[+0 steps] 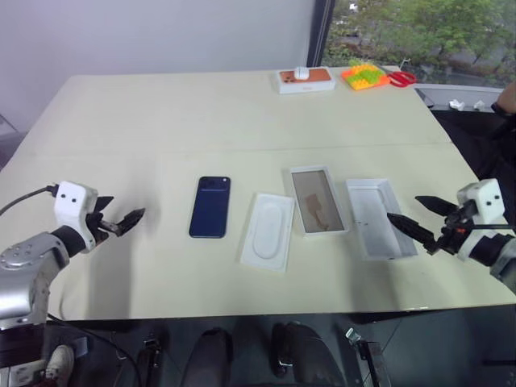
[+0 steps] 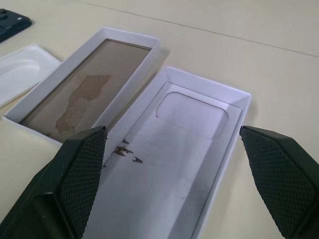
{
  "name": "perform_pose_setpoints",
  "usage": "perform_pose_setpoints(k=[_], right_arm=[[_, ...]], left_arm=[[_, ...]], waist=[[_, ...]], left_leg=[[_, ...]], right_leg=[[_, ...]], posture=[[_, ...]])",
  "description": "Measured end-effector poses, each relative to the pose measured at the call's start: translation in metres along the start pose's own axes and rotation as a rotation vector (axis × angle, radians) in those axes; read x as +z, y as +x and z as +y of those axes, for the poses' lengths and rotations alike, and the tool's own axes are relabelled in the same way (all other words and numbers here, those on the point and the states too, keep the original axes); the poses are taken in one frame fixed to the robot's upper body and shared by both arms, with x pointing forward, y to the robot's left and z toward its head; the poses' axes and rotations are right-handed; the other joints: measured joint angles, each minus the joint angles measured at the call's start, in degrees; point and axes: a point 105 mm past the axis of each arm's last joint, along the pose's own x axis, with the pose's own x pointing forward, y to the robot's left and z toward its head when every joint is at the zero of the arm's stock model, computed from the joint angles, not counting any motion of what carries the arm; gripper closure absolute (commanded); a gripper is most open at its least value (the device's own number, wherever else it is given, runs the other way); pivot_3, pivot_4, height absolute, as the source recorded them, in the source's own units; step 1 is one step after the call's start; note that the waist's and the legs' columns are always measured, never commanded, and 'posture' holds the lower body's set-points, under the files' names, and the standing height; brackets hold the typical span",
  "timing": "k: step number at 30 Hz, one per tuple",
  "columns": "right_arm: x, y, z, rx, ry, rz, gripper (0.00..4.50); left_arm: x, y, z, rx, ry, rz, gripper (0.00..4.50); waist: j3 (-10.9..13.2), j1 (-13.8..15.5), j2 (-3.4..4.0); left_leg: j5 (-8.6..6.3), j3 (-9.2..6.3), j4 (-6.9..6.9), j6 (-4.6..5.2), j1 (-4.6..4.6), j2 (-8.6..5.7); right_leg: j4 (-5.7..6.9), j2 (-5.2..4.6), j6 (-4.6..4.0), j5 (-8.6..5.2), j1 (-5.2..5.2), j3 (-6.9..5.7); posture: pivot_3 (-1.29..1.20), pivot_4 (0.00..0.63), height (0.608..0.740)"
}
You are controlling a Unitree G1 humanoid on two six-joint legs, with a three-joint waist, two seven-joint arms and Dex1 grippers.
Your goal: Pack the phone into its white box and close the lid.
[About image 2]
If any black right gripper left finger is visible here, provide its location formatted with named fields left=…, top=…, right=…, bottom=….
left=0, top=125, right=108, bottom=239

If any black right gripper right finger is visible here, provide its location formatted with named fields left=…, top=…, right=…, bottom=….
left=239, top=125, right=319, bottom=239

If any dark blue phone case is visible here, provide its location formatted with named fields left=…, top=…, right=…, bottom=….
left=0, top=8, right=32, bottom=44

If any dark blue phone box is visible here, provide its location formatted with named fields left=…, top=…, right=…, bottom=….
left=2, top=26, right=160, bottom=144

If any white box with cutout insert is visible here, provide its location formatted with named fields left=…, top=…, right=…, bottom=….
left=81, top=65, right=252, bottom=239

